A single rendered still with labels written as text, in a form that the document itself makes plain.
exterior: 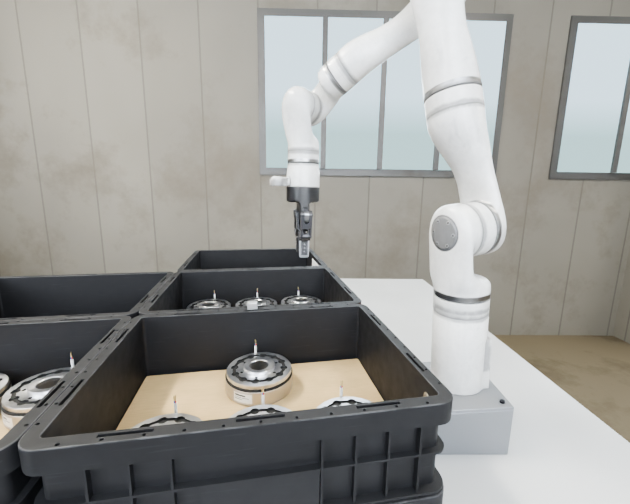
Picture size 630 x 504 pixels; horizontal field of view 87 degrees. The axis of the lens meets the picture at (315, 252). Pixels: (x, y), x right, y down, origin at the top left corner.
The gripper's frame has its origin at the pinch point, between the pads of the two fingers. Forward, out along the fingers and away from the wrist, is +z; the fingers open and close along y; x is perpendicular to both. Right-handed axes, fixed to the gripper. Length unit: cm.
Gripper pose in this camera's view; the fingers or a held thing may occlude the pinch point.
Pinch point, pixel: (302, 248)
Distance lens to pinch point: 77.5
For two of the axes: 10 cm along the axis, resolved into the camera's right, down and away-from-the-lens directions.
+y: -1.7, -1.8, 9.7
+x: -9.9, 0.1, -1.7
